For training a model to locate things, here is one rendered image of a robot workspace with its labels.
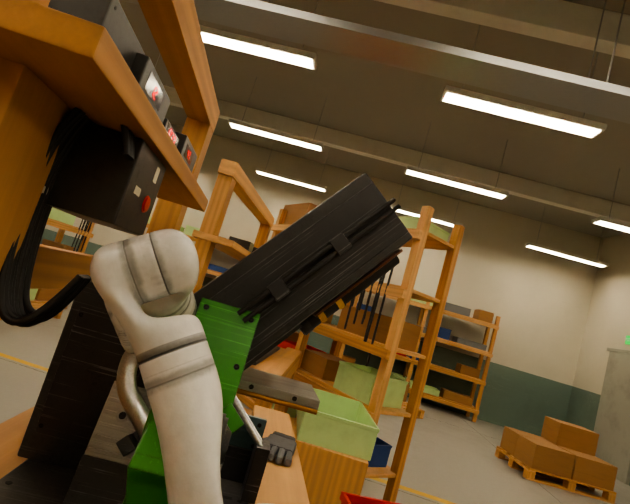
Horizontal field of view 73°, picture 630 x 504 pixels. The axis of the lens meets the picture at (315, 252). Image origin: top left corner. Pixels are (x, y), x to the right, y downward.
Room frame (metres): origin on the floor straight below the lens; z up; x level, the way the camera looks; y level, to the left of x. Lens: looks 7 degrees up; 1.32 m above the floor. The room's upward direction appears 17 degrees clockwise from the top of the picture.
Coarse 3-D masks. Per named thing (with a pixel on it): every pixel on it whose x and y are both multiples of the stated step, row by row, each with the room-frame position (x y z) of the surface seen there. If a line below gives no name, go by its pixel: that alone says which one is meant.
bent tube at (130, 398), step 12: (120, 360) 0.73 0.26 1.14; (132, 360) 0.72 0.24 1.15; (120, 372) 0.72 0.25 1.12; (132, 372) 0.72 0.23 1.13; (120, 384) 0.71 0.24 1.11; (132, 384) 0.72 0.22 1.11; (120, 396) 0.71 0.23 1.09; (132, 396) 0.71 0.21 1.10; (132, 408) 0.70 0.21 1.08; (144, 408) 0.71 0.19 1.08; (132, 420) 0.71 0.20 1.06; (144, 420) 0.70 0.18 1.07
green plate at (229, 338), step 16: (208, 304) 0.81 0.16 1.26; (224, 304) 0.81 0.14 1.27; (208, 320) 0.80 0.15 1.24; (224, 320) 0.80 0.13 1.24; (240, 320) 0.81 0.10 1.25; (256, 320) 0.81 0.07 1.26; (208, 336) 0.79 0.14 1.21; (224, 336) 0.80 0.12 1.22; (240, 336) 0.80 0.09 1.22; (224, 352) 0.79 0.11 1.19; (240, 352) 0.80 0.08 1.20; (224, 368) 0.78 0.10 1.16; (240, 368) 0.79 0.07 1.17; (224, 384) 0.78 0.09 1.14; (224, 400) 0.77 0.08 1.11
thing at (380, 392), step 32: (288, 224) 4.70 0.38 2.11; (416, 224) 3.29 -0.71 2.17; (416, 256) 3.14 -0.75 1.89; (448, 256) 3.42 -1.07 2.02; (384, 288) 3.27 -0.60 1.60; (448, 288) 3.42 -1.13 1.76; (352, 320) 3.62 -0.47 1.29; (384, 320) 3.37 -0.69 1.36; (320, 352) 4.15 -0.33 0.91; (384, 352) 3.13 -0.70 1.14; (320, 384) 3.65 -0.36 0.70; (352, 384) 3.41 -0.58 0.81; (384, 384) 3.16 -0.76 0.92; (416, 384) 3.42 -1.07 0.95; (416, 416) 3.43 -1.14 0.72; (384, 448) 3.44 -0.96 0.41
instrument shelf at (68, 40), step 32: (0, 0) 0.42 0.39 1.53; (0, 32) 0.43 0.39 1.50; (32, 32) 0.42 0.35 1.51; (64, 32) 0.43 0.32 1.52; (96, 32) 0.43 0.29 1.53; (32, 64) 0.50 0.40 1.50; (64, 64) 0.47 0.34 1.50; (96, 64) 0.44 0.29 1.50; (64, 96) 0.58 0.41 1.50; (96, 96) 0.54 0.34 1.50; (128, 96) 0.54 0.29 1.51; (128, 128) 0.65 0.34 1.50; (160, 128) 0.69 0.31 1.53; (160, 160) 0.80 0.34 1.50; (160, 192) 1.19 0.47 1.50; (192, 192) 1.07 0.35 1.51
